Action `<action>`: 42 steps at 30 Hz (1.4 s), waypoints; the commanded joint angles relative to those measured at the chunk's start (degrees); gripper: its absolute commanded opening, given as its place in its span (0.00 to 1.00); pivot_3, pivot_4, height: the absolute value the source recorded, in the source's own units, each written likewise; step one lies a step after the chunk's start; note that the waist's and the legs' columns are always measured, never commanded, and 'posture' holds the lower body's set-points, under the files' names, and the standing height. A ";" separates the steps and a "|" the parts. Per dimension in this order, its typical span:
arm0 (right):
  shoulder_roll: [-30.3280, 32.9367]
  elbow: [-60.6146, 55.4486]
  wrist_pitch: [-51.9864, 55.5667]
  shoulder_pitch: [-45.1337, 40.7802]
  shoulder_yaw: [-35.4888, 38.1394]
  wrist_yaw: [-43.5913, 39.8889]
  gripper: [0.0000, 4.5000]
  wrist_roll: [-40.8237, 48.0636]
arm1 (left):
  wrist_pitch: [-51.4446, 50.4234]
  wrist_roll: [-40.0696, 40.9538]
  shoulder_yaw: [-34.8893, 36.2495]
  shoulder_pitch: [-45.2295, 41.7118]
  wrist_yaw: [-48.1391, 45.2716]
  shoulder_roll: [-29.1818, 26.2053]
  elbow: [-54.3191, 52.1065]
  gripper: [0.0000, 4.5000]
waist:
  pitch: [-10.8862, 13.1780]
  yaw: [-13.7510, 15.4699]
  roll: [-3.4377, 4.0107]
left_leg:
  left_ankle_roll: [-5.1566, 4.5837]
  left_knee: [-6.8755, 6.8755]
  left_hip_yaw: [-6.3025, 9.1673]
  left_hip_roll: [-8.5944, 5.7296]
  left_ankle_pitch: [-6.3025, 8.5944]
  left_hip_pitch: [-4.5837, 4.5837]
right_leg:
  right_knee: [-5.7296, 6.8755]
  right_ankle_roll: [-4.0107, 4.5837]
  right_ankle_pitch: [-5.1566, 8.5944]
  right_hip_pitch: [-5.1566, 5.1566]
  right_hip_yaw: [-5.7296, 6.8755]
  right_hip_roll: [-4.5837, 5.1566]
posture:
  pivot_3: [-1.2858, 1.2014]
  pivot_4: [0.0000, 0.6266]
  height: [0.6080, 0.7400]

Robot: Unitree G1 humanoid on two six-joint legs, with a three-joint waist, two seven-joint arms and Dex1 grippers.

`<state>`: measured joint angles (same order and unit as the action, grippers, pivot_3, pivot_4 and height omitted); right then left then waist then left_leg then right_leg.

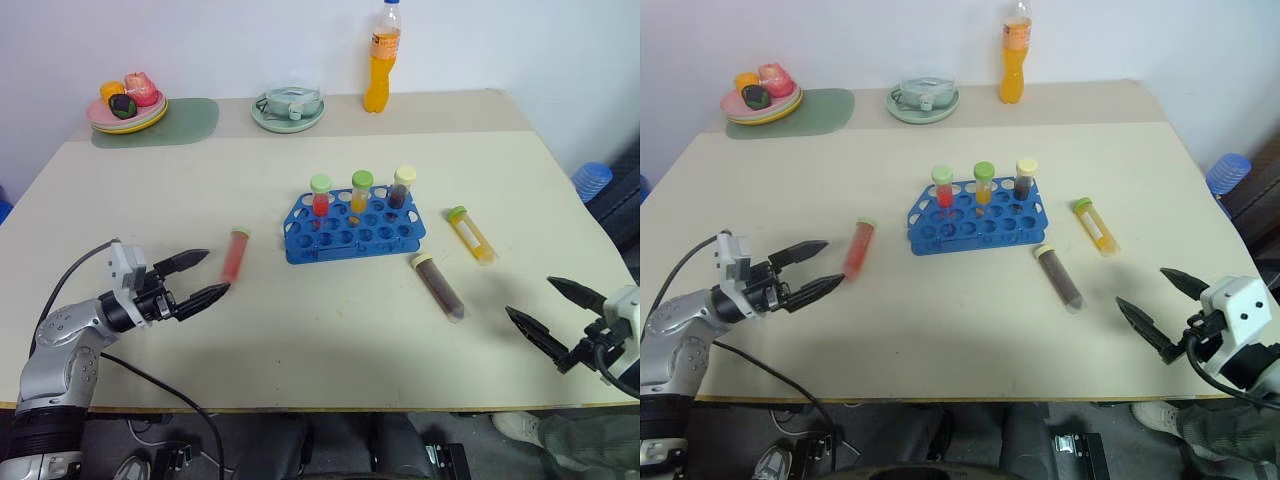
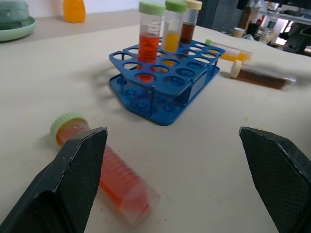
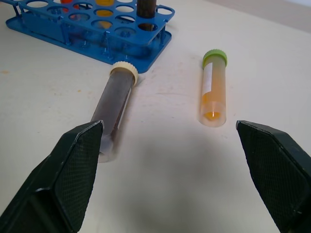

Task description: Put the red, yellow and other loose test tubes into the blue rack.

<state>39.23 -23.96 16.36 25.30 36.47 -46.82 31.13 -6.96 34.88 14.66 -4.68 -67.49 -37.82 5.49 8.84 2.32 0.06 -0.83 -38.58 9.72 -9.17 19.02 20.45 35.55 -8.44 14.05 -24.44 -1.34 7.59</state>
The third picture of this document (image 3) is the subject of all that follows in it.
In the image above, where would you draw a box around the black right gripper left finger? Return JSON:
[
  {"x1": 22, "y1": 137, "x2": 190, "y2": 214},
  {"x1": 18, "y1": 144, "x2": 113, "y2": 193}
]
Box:
[{"x1": 0, "y1": 120, "x2": 105, "y2": 233}]

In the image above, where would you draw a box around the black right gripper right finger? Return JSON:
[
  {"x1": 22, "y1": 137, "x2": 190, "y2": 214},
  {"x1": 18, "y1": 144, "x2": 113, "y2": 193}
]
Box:
[{"x1": 235, "y1": 119, "x2": 311, "y2": 233}]

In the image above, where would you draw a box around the cream-capped dark liquid tube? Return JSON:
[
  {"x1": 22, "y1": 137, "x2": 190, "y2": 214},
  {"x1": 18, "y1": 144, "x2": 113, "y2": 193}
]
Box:
[{"x1": 90, "y1": 61, "x2": 139, "y2": 163}]

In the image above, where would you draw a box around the green-capped orange liquid tube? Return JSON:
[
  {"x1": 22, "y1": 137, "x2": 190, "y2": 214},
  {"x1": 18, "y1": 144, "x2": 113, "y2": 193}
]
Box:
[{"x1": 198, "y1": 49, "x2": 228, "y2": 127}]

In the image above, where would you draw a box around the blue test tube rack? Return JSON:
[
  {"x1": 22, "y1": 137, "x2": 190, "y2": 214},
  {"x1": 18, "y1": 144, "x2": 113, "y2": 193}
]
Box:
[{"x1": 5, "y1": 0, "x2": 176, "y2": 73}]

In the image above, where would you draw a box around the yellow liquid tube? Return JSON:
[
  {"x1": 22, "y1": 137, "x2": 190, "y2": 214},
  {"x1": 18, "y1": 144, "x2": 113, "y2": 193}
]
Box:
[{"x1": 95, "y1": 0, "x2": 115, "y2": 28}]

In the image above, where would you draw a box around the orange-red capped tube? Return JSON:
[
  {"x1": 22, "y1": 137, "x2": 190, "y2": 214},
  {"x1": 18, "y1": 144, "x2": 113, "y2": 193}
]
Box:
[{"x1": 60, "y1": 0, "x2": 73, "y2": 13}]

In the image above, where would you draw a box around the dark brown liquid tube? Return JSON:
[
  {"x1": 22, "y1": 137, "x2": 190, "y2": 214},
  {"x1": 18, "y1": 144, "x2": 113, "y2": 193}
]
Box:
[{"x1": 136, "y1": 0, "x2": 158, "y2": 33}]

